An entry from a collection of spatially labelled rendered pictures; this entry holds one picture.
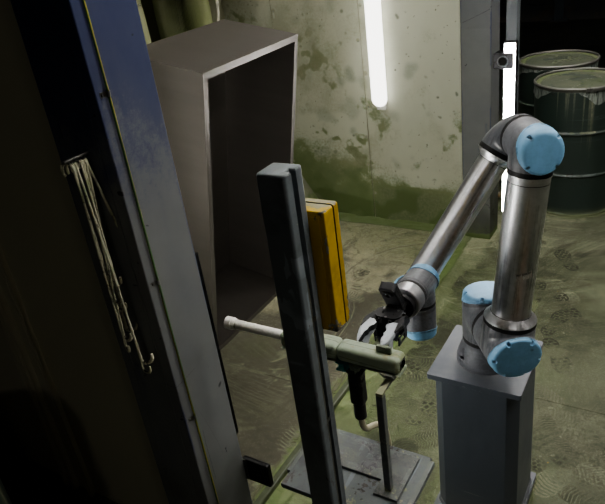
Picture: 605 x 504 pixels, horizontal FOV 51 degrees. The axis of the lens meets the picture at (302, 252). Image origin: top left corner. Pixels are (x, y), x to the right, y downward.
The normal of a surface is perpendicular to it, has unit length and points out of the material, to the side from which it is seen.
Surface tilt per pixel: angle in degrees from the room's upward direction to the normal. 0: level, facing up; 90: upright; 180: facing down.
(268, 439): 0
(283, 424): 0
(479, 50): 90
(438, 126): 90
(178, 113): 91
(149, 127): 90
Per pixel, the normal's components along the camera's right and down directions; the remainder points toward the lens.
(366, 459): -0.13, -0.88
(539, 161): 0.08, 0.32
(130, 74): 0.85, 0.14
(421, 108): -0.51, 0.45
